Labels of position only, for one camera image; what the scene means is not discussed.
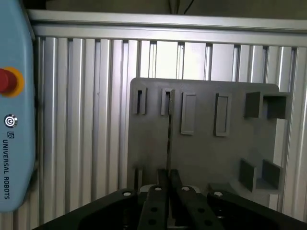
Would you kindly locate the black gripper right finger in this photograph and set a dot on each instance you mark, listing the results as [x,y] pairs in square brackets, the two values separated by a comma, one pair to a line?
[194,210]

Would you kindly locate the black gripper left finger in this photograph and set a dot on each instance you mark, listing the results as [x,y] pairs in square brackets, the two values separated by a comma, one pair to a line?
[153,210]

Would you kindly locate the grey plastic parts rack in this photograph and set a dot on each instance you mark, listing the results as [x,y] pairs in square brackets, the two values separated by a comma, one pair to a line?
[206,153]

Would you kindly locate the blue Universal Robots teach pendant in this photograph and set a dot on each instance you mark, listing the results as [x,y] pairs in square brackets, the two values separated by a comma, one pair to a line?
[16,143]

